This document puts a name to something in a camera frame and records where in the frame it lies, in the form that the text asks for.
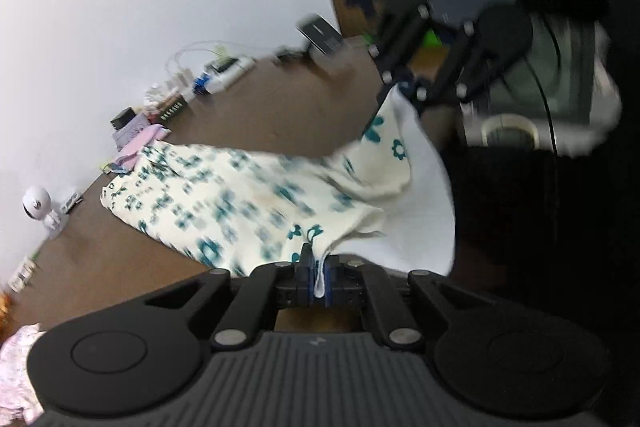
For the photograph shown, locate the white charger plugs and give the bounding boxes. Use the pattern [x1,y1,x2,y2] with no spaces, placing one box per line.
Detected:
[169,68,194,93]

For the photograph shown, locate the pink floral cloth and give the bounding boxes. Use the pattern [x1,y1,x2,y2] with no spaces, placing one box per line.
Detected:
[0,324,44,426]

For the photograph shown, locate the black wireless charger stand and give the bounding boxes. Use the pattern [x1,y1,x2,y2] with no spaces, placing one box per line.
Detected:
[296,14,345,58]

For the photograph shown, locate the pink blue mesh garment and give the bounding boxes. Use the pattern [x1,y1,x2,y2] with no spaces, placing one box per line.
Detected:
[102,124,170,174]

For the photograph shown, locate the white green flower cloth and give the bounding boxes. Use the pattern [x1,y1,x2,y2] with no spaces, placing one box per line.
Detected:
[101,90,454,277]

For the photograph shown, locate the tape roll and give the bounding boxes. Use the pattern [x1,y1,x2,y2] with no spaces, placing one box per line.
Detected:
[480,114,539,150]

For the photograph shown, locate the black power adapter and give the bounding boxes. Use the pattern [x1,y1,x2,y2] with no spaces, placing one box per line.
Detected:
[111,107,137,131]

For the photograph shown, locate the white power strip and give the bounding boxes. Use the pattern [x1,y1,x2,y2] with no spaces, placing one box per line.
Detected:
[204,56,256,94]

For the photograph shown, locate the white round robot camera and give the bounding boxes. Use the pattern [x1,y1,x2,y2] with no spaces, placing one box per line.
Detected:
[22,186,68,239]

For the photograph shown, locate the white small speaker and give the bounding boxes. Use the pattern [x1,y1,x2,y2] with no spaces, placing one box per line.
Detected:
[60,190,82,215]

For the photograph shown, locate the white tin box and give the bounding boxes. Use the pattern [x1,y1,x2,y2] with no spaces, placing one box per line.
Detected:
[112,115,150,150]

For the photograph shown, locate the red green tissue box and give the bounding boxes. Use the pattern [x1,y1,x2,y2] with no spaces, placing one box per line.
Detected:
[142,82,194,124]

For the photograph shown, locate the white clip gadget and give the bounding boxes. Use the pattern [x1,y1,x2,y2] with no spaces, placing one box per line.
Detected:
[8,258,37,294]

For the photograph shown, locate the orange snack bag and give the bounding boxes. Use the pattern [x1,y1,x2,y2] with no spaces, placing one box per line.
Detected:
[0,289,14,333]

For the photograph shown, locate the white charging cables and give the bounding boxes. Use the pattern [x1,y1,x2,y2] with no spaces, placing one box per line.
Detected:
[162,40,252,78]

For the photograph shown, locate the blue toy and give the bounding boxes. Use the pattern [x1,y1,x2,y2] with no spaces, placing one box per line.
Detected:
[193,72,210,95]

